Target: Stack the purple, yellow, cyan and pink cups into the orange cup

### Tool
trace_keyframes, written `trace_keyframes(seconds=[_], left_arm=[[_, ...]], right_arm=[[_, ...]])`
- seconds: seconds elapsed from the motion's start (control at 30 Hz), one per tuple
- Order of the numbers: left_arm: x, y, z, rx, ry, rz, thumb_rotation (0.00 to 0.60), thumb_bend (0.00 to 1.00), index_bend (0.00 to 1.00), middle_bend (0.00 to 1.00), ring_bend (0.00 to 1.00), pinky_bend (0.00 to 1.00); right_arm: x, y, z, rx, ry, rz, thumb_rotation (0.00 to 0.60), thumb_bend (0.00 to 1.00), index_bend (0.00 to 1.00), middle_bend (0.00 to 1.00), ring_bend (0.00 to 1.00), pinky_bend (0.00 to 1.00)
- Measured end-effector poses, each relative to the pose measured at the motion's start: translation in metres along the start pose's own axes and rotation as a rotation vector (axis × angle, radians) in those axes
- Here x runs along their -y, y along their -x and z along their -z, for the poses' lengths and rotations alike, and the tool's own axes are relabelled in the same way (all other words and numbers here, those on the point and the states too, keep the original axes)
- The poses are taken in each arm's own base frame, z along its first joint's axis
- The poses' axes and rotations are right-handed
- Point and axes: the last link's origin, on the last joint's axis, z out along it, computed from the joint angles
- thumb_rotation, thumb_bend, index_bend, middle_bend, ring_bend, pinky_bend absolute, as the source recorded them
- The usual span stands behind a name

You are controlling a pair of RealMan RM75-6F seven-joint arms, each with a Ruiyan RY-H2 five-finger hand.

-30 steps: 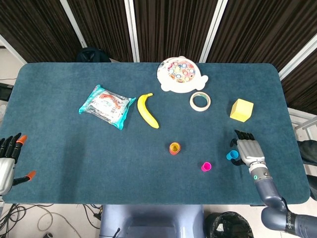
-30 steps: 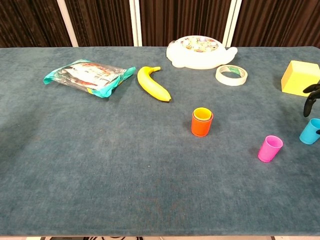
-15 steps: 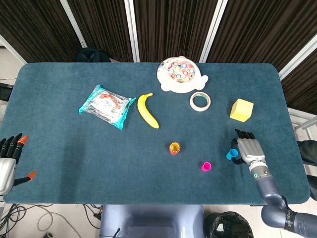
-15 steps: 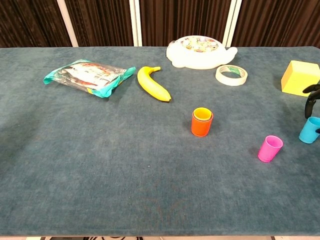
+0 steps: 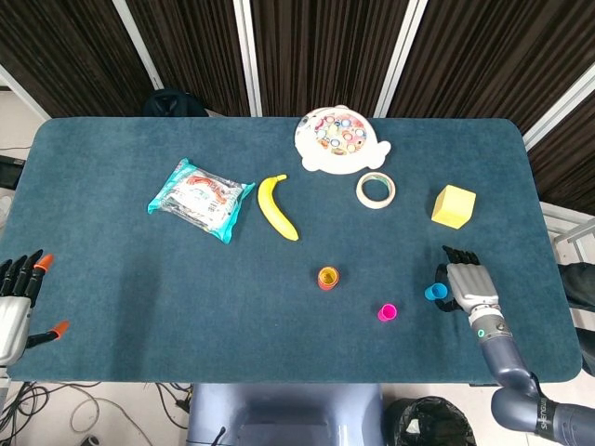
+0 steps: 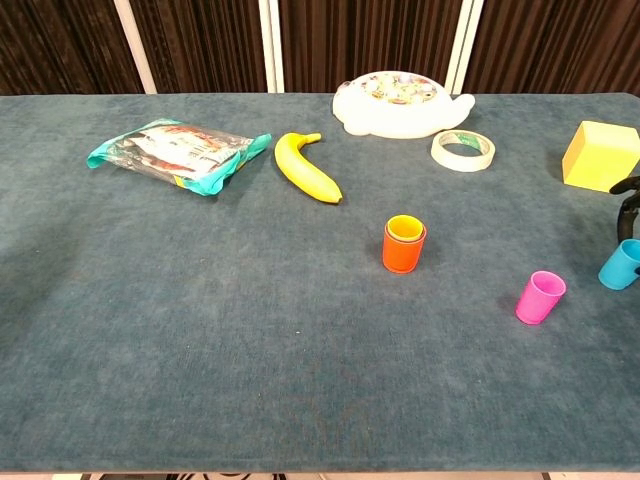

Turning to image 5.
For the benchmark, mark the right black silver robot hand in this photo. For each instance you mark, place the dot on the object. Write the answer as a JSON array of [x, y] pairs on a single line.
[[472, 285]]

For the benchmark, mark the left orange-tipped robot hand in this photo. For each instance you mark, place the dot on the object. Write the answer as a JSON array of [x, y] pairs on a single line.
[[14, 325]]

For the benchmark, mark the light blue plastic cup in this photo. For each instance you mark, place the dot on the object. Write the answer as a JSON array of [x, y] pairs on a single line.
[[434, 292]]

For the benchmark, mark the pink plastic cup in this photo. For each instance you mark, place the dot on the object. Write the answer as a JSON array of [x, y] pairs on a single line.
[[387, 313]]

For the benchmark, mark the yellow-orange plastic cup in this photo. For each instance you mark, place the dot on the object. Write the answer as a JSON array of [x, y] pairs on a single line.
[[328, 277]]

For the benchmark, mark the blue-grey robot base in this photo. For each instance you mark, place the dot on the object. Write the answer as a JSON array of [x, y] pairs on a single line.
[[283, 413]]

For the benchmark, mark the yellow cube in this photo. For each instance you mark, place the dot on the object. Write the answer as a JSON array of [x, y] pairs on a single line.
[[453, 206]]

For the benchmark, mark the blue felt table cover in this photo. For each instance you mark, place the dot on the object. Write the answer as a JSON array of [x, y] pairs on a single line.
[[116, 302]]

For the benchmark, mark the dark fabric object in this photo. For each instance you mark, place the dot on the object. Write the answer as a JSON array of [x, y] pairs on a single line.
[[578, 283]]

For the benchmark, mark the white metal rack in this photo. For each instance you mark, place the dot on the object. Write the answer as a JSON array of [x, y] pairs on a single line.
[[569, 227]]

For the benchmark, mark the masking tape roll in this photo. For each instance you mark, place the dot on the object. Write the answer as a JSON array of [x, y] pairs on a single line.
[[362, 197]]

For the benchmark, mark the black trash bag bin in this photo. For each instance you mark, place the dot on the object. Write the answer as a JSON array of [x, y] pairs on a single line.
[[427, 423]]

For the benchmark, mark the red-orange plastic cup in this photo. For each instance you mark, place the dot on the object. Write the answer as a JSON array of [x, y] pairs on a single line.
[[321, 284]]

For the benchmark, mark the black box device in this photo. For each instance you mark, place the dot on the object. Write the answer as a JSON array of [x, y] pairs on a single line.
[[9, 172]]

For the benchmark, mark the dark brown curtain panel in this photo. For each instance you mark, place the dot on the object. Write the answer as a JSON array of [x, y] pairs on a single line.
[[195, 46], [321, 51], [488, 56], [572, 167], [70, 51]]

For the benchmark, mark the white fish-shaped toy game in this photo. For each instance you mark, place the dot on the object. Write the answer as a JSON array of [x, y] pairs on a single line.
[[339, 148]]

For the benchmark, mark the yellow banana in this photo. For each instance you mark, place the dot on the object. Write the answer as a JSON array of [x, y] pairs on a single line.
[[274, 209]]

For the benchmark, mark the teal snack packet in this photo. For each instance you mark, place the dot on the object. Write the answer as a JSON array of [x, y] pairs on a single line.
[[200, 197]]

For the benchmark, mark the black backpack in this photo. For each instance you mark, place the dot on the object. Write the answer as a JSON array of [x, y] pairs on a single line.
[[174, 104]]

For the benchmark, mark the white partition post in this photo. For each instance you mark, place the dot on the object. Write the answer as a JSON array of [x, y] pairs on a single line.
[[137, 42], [247, 56], [558, 109], [400, 56], [23, 93]]

